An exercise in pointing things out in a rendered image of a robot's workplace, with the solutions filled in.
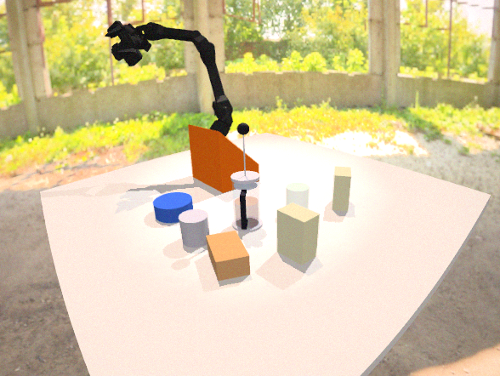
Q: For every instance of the glass coffee press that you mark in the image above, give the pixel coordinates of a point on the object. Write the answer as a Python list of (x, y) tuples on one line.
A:
[(245, 190)]

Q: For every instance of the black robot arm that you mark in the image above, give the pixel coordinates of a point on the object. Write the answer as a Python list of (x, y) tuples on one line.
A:
[(222, 107)]

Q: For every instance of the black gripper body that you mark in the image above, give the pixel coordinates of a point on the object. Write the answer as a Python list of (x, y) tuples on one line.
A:
[(128, 42)]

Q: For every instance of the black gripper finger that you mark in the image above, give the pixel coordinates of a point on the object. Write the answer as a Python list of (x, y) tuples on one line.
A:
[(113, 31), (127, 54)]

